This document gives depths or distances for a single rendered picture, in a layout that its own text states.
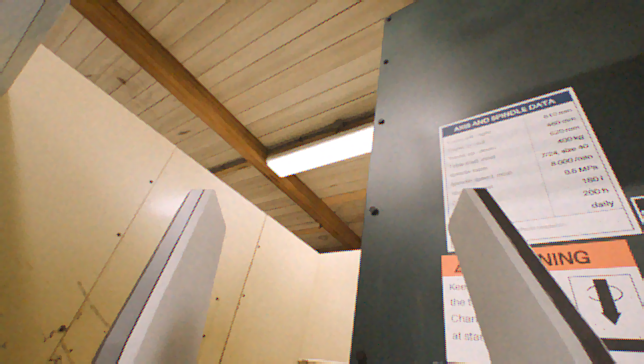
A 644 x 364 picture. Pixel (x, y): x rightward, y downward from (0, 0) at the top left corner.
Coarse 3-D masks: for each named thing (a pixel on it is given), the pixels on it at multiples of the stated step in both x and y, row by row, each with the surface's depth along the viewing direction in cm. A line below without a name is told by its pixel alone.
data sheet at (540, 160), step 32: (544, 96) 39; (448, 128) 45; (480, 128) 41; (512, 128) 39; (544, 128) 36; (576, 128) 34; (448, 160) 41; (480, 160) 39; (512, 160) 36; (544, 160) 34; (576, 160) 32; (448, 192) 38; (512, 192) 34; (544, 192) 32; (576, 192) 30; (608, 192) 29; (544, 224) 30; (576, 224) 29; (608, 224) 27
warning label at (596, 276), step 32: (448, 256) 34; (544, 256) 29; (576, 256) 27; (608, 256) 26; (448, 288) 32; (576, 288) 26; (608, 288) 25; (640, 288) 24; (448, 320) 30; (608, 320) 24; (640, 320) 23; (448, 352) 29; (480, 352) 27; (640, 352) 22
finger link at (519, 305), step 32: (480, 192) 10; (448, 224) 11; (480, 224) 9; (512, 224) 8; (480, 256) 9; (512, 256) 7; (480, 288) 9; (512, 288) 7; (544, 288) 7; (480, 320) 9; (512, 320) 7; (544, 320) 6; (576, 320) 6; (512, 352) 7; (544, 352) 6; (576, 352) 6; (608, 352) 6
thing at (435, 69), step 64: (448, 0) 65; (512, 0) 53; (576, 0) 45; (640, 0) 39; (384, 64) 65; (448, 64) 53; (512, 64) 45; (576, 64) 39; (640, 64) 34; (384, 128) 53; (640, 128) 30; (384, 192) 45; (640, 192) 27; (384, 256) 38; (640, 256) 25; (384, 320) 34
